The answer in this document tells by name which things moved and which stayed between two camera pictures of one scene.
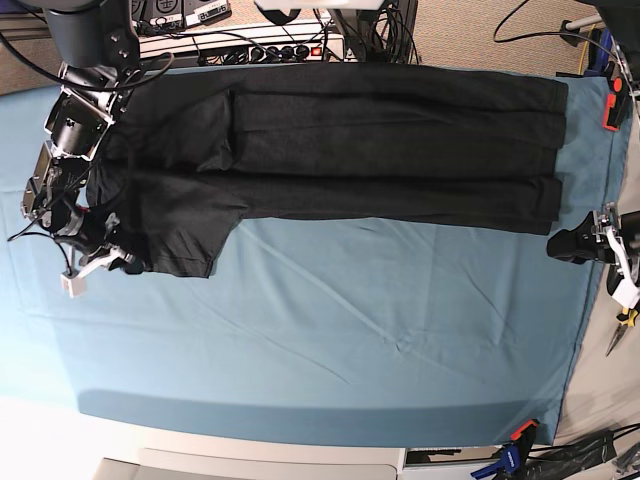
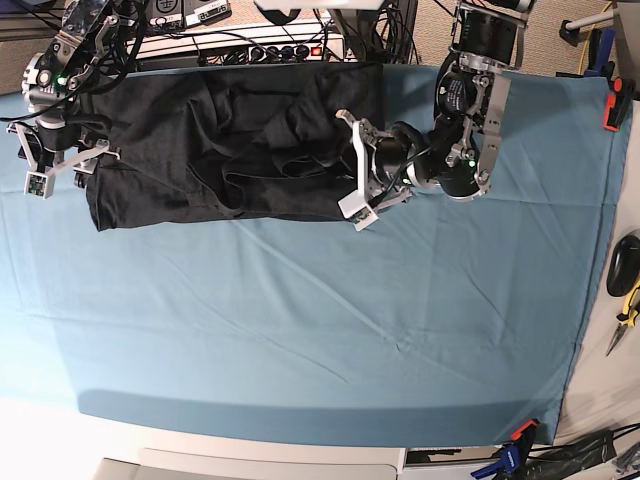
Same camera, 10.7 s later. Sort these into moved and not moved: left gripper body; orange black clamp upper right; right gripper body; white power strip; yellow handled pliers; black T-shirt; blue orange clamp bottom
Moved: left gripper body; black T-shirt; right gripper body
Not moved: yellow handled pliers; blue orange clamp bottom; orange black clamp upper right; white power strip
